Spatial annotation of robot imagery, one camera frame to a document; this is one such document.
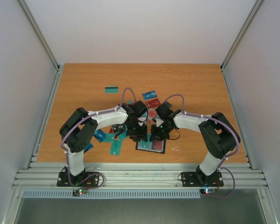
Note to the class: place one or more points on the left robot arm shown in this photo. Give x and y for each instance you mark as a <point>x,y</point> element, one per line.
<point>77,132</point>

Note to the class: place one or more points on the blue card far left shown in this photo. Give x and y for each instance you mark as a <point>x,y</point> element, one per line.
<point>89,147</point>

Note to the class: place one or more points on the blue card lower left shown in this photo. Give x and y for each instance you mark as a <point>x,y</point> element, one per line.
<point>99,135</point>

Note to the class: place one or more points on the red VIP card upper right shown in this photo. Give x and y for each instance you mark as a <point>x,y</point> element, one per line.
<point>153,103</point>

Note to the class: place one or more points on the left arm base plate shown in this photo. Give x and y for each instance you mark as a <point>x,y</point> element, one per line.
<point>84,179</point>

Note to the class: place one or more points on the right circuit board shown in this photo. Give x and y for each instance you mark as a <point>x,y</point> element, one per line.
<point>208,191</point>

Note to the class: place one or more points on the left circuit board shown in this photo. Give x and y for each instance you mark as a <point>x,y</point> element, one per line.
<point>79,192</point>

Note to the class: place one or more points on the aluminium rail frame front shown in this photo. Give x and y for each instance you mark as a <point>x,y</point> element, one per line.
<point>139,175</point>

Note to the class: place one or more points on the teal card magnetic stripe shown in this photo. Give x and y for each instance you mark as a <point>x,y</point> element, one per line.
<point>111,89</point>

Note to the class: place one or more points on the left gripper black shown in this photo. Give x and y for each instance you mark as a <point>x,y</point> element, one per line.
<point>141,135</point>

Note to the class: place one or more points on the blue card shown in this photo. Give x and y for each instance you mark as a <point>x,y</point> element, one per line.
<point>89,147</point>
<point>149,95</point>
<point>99,135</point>

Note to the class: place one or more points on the circuit board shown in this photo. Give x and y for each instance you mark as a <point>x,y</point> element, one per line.
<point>208,191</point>
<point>79,192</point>

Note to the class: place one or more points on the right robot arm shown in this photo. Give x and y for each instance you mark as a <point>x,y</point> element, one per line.
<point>218,134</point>

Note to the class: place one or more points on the black leather card holder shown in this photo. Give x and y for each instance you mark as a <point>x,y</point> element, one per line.
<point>160,152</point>

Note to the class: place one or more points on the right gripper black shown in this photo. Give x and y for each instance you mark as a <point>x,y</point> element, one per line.
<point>158,135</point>

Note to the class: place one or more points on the white red pattern card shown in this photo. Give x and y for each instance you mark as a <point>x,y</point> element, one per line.
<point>151,115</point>

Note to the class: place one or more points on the teal VIP card bottom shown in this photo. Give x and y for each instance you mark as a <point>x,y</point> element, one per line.
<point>142,145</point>

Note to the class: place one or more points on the teal card small lower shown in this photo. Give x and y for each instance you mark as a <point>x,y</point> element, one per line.
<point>110,137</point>

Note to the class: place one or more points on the red vip card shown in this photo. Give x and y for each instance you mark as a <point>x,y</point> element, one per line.
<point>153,103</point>
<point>157,146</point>

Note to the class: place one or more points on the black VIP card centre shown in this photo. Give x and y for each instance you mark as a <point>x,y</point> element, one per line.
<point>118,128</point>

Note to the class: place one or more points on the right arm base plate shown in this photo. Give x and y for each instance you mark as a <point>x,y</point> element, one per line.
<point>192,179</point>

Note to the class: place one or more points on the grey slotted cable duct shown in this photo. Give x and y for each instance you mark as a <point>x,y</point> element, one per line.
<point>114,194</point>

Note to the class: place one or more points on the blue card top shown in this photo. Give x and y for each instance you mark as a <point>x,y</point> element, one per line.
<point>149,95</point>

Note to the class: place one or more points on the red VIP card bottom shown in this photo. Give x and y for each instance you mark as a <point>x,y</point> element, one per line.
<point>157,146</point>

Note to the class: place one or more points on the teal vip card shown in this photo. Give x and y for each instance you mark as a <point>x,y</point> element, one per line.
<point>142,145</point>
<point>116,147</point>

